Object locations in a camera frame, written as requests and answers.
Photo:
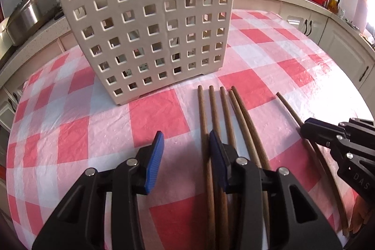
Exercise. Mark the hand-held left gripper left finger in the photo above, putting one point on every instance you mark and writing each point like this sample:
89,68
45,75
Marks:
153,162

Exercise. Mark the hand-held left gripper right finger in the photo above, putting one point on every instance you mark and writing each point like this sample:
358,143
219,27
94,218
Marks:
218,156

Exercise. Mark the silver rice cooker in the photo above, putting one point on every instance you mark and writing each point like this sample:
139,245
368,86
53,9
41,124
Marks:
26,15

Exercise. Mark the amber oil bottle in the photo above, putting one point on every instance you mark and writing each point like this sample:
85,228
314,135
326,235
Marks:
333,4

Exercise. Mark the pink bottle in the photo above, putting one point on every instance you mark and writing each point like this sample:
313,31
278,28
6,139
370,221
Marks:
366,9

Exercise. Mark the red white checked tablecloth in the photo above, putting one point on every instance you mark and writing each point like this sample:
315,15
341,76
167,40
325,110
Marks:
88,135

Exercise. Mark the small white cup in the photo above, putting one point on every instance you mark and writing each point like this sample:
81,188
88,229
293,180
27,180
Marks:
342,12

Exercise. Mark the beige plastic utensil basket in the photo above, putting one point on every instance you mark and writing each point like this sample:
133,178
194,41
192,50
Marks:
131,33

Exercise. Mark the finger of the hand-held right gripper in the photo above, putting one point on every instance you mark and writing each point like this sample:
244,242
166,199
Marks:
360,127
319,134

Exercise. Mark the person's right hand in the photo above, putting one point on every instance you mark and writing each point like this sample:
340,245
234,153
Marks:
359,217

